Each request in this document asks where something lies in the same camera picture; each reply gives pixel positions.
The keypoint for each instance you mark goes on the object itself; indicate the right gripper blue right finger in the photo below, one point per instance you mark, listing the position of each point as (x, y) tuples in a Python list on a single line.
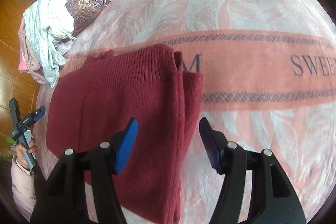
[(213, 143)]

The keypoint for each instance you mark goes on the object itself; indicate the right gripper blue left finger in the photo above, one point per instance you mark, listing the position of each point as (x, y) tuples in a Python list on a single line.
[(123, 145)]

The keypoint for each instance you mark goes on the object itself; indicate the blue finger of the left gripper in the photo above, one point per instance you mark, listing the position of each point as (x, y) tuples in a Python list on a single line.
[(39, 112)]

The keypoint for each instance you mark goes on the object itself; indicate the dark red knit sweater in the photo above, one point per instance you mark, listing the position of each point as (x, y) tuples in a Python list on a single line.
[(90, 105)]

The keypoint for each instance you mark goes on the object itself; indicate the person left hand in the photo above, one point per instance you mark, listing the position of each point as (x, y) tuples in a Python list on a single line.
[(20, 149)]

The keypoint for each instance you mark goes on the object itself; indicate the wooden wardrobe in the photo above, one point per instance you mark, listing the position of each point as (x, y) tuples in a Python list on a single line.
[(13, 83)]

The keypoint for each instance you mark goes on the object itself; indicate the pink jacket sleeve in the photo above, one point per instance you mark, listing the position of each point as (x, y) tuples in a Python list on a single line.
[(23, 189)]

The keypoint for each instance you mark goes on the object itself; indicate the pink garment pile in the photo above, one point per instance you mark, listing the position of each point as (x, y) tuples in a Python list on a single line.
[(27, 56)]

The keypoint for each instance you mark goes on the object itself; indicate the light blue-white knit garment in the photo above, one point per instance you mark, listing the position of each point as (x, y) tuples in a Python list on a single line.
[(48, 22)]

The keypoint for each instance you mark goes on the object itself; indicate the pink floral bed blanket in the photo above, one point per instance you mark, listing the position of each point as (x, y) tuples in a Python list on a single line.
[(268, 67)]

